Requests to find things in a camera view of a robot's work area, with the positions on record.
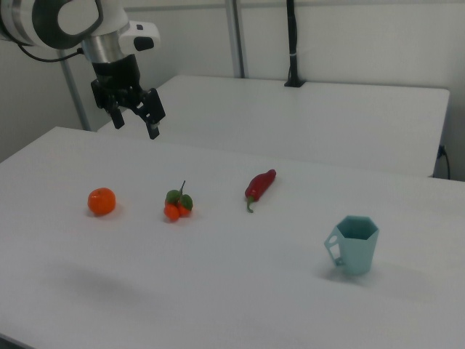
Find black wall plug cable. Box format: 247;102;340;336
437;144;452;180

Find red chili pepper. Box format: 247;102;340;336
244;169;277;214

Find orange mandarin fruit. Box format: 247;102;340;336
87;187;117;217

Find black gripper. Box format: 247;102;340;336
90;54;167;140

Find small oranges with leaves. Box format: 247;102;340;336
163;180;195;222

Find white side table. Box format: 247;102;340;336
97;75;451;179

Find wide metal frame post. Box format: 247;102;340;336
224;0;248;79

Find teal hexagonal mug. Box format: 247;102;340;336
323;215;380;276

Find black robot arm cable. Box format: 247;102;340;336
15;40;84;63

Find black pole with clamp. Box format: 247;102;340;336
283;0;306;88

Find thin metal frame post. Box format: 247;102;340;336
59;60;92;132

